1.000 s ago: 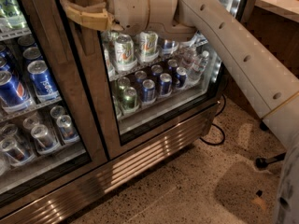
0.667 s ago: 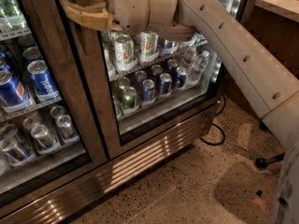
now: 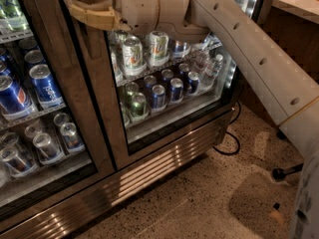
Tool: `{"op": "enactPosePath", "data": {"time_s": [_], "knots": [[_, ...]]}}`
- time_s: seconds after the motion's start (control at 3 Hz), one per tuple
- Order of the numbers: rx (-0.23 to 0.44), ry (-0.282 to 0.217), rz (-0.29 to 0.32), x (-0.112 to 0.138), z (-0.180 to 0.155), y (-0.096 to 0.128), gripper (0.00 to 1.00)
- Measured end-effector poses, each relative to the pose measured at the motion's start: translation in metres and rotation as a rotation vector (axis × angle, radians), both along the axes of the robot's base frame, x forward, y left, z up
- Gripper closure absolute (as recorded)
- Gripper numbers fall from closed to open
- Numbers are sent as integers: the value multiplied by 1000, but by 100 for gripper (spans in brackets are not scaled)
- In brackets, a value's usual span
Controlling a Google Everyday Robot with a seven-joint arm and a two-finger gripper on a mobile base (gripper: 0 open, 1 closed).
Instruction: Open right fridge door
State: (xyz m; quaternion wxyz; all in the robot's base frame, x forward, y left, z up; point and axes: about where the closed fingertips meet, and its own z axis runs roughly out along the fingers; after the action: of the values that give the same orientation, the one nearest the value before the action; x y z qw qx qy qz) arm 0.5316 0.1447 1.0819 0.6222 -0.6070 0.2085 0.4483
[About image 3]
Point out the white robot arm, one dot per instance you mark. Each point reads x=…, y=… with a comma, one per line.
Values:
x=288, y=93

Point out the silver can bottom left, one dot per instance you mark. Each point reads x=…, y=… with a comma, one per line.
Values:
x=48, y=150

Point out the stainless fridge base grille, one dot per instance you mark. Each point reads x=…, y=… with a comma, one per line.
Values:
x=126, y=180

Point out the front 7up can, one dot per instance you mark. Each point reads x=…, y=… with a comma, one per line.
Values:
x=133, y=56

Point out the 7up can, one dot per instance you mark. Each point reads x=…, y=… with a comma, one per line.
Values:
x=133, y=56
x=158, y=43

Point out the clear water bottle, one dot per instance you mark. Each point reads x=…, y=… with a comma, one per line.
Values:
x=208, y=76

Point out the black office chair base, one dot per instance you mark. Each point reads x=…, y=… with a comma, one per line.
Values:
x=279, y=173

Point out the left blue pepsi can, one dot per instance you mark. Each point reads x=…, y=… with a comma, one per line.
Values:
x=15, y=102

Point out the green can lower shelf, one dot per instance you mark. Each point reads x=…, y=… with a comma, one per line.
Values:
x=138, y=107

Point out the fridge glass door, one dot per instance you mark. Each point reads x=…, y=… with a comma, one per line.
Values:
x=188, y=106
x=37, y=32

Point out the blue pepsi can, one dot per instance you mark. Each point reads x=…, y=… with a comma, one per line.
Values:
x=15, y=102
x=47, y=91

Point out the front blue pepsi can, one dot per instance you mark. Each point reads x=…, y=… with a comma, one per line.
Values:
x=47, y=91

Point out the blue can lower shelf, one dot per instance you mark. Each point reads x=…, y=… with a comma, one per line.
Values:
x=158, y=102

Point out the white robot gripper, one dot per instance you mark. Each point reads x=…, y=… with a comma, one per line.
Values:
x=139, y=4

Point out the silver blue energy can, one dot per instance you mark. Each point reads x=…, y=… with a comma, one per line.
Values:
x=179, y=49

